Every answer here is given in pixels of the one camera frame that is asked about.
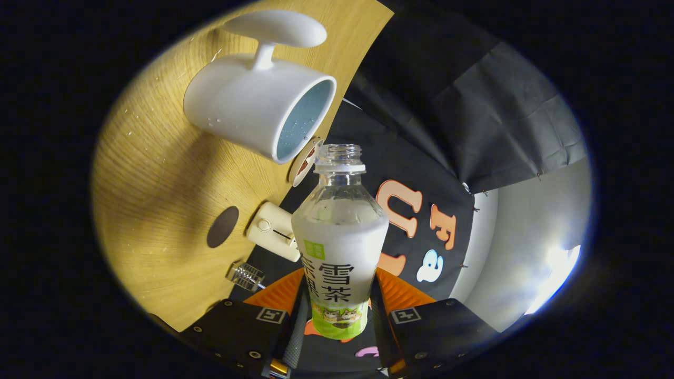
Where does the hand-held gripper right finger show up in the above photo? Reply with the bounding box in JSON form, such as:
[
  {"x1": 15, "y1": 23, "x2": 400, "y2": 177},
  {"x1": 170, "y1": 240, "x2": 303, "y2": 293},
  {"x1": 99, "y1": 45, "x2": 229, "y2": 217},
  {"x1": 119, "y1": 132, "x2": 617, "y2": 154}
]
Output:
[{"x1": 370, "y1": 267, "x2": 499, "y2": 378}]

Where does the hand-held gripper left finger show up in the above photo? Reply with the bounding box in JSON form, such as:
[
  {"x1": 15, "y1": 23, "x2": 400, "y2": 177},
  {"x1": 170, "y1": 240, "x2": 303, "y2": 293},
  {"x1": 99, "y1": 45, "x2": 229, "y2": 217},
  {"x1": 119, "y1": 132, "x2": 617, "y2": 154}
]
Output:
[{"x1": 179, "y1": 267, "x2": 311, "y2": 379}]

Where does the dark round coaster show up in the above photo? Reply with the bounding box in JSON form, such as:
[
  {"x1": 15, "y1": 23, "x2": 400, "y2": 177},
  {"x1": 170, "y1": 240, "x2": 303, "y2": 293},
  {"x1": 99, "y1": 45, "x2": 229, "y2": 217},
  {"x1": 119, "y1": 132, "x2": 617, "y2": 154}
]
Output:
[{"x1": 206, "y1": 206, "x2": 240, "y2": 248}]

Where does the clear juice bottle green label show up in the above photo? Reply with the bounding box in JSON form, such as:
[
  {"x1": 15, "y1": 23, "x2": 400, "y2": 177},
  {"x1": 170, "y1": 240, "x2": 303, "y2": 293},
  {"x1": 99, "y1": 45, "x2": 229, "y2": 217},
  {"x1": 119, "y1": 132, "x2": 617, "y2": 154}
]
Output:
[{"x1": 291, "y1": 144, "x2": 389, "y2": 341}]

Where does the white cup with handle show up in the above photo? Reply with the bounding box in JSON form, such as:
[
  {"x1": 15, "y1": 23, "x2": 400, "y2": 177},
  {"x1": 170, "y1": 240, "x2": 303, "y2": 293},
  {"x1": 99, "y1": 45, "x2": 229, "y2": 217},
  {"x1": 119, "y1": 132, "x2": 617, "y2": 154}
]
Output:
[{"x1": 183, "y1": 9, "x2": 338, "y2": 165}]

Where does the clear utensil holder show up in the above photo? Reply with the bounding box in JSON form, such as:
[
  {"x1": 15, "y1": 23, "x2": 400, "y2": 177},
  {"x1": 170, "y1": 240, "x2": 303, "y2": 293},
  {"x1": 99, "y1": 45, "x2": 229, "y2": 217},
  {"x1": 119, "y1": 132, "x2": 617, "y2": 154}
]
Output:
[{"x1": 226, "y1": 262, "x2": 266, "y2": 292}]

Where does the cream white toaster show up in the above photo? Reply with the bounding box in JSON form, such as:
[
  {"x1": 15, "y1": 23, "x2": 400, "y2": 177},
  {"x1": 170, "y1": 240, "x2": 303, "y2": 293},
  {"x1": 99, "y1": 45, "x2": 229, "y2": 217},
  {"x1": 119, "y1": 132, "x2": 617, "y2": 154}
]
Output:
[{"x1": 246, "y1": 202, "x2": 301, "y2": 263}]

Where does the large ceiling light panel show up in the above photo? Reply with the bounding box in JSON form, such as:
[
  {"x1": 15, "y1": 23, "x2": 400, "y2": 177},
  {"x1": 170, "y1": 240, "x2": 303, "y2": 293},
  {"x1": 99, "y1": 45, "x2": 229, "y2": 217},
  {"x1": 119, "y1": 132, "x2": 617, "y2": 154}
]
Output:
[{"x1": 527, "y1": 245, "x2": 582, "y2": 315}]

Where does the wooden table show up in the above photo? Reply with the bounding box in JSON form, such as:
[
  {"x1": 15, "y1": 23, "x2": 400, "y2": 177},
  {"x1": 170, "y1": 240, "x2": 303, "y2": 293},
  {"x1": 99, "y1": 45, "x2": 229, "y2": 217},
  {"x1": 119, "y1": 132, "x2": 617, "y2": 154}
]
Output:
[{"x1": 91, "y1": 0, "x2": 394, "y2": 333}]

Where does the small round wooden dish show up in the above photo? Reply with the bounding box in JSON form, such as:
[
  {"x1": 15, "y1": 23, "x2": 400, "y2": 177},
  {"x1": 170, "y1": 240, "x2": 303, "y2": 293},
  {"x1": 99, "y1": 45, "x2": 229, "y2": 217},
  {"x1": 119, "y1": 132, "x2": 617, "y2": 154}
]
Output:
[{"x1": 288, "y1": 137, "x2": 324, "y2": 188}]

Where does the black backdrop cloth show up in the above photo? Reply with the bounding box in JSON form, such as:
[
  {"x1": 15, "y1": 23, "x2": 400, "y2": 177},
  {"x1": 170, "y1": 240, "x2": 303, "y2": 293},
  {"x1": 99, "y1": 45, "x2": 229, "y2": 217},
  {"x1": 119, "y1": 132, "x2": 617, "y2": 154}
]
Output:
[{"x1": 231, "y1": 0, "x2": 588, "y2": 372}]

